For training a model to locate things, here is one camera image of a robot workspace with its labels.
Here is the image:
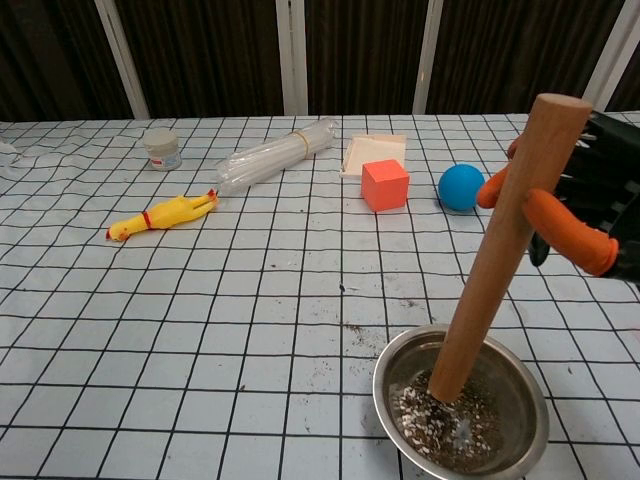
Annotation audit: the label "yellow rubber chicken toy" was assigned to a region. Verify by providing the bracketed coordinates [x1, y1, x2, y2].
[105, 188, 220, 243]

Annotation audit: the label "crushed brown and white bits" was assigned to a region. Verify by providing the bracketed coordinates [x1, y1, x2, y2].
[394, 369, 501, 474]

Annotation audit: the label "stainless steel bowl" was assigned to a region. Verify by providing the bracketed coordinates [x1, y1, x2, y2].
[371, 323, 550, 480]

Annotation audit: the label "wooden rolling pin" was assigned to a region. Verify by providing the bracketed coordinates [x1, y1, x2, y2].
[428, 93, 594, 404]

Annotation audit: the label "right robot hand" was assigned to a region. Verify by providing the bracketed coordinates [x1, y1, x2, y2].
[477, 112, 640, 301]

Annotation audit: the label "checkered tablecloth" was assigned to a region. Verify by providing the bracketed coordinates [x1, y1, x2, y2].
[0, 112, 640, 480]

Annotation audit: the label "clear plastic tube bundle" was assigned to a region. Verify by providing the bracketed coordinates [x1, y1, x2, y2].
[214, 115, 337, 197]

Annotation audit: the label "orange cube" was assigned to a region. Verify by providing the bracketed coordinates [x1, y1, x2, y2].
[360, 158, 411, 214]

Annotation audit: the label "white frame post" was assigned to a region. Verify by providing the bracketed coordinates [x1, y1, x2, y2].
[93, 0, 152, 120]
[275, 0, 309, 117]
[577, 0, 640, 112]
[411, 0, 445, 115]

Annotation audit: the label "shallow wooden tray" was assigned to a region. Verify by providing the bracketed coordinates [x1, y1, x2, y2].
[338, 132, 409, 180]

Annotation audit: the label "tan rubber band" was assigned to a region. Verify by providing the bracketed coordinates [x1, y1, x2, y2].
[291, 129, 314, 160]

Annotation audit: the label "small jar with grey lid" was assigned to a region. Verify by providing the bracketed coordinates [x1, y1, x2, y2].
[142, 128, 182, 173]

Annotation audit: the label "blue ball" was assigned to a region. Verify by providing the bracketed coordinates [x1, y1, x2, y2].
[437, 163, 487, 213]

